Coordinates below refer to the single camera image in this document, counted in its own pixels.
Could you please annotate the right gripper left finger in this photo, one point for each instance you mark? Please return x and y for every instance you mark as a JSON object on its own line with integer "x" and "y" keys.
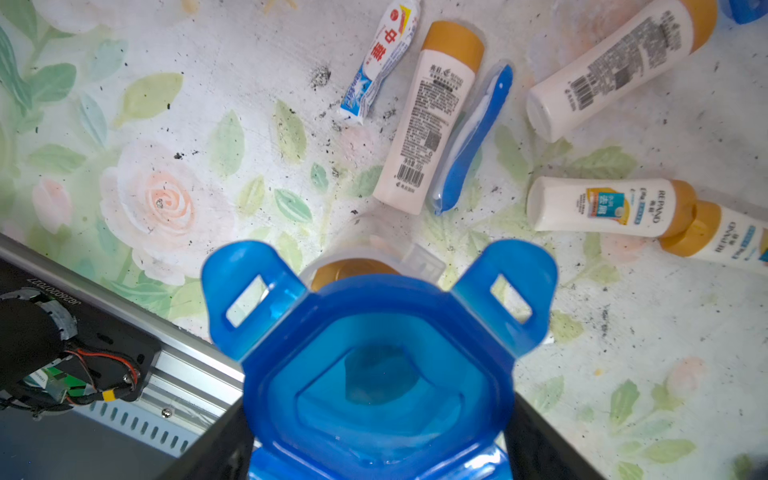
{"x": 223, "y": 452}

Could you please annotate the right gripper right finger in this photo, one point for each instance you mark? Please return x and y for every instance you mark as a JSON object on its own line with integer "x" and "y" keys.
{"x": 537, "y": 451}

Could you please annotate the blue lid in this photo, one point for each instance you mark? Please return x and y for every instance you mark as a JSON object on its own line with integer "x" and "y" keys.
{"x": 378, "y": 376}
{"x": 744, "y": 11}

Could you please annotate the clear plastic cup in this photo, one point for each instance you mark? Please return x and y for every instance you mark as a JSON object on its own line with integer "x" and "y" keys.
{"x": 371, "y": 240}

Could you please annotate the white bottle teal label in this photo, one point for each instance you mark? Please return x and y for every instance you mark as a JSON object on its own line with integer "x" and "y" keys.
{"x": 651, "y": 208}

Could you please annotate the white bottle lying sideways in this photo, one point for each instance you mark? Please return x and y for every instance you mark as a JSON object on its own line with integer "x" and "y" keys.
{"x": 713, "y": 233}

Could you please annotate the white bottle left barcode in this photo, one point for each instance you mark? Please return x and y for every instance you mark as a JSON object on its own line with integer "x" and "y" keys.
{"x": 447, "y": 67}

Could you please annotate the white bottle back label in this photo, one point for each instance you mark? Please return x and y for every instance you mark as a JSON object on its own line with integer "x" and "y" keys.
{"x": 647, "y": 45}

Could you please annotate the blue toothbrush in wrapper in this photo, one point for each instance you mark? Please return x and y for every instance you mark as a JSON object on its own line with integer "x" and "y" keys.
{"x": 466, "y": 139}

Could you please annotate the small toothpaste tube left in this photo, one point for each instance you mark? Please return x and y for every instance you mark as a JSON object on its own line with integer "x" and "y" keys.
{"x": 392, "y": 39}

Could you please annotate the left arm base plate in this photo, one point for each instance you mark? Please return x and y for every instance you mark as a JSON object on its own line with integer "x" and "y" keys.
{"x": 59, "y": 353}

